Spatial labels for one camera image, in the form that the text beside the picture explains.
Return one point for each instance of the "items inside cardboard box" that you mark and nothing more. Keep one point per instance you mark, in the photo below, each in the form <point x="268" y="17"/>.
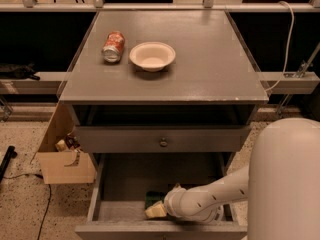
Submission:
<point x="69" y="142"/>

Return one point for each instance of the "green yellow scrubbing sponge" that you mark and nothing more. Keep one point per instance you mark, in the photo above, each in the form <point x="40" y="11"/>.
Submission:
<point x="152" y="197"/>

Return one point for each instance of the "round metal drawer knob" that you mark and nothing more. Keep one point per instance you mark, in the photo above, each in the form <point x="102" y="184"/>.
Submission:
<point x="163" y="142"/>

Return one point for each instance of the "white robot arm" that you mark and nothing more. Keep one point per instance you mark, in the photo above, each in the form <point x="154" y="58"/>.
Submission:
<point x="281" y="184"/>

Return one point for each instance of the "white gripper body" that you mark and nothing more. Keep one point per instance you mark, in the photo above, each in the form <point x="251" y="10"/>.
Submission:
<point x="172" y="201"/>

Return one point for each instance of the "black pole on floor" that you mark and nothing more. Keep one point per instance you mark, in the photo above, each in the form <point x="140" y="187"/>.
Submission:
<point x="10" y="154"/>

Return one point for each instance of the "metal frame rail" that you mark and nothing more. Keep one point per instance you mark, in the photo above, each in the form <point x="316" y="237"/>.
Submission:
<point x="55" y="7"/>

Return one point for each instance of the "white paper bowl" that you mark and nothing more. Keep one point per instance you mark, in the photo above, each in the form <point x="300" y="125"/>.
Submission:
<point x="152" y="56"/>

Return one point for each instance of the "grey open middle drawer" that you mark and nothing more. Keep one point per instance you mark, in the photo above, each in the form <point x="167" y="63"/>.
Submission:
<point x="117" y="206"/>

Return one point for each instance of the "open cardboard box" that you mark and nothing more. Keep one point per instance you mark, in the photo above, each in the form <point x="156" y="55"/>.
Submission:
<point x="60" y="164"/>

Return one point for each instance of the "crushed orange soda can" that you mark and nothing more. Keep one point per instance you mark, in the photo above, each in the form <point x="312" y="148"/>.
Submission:
<point x="113" y="48"/>

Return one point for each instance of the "black object on rail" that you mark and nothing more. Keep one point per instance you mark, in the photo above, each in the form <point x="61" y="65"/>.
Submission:
<point x="17" y="71"/>

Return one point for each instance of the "grey closed upper drawer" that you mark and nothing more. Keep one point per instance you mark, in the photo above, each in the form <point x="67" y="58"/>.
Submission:
<point x="145" y="139"/>

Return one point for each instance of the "grey wooden drawer cabinet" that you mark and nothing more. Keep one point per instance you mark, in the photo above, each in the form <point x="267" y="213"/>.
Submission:
<point x="211" y="82"/>

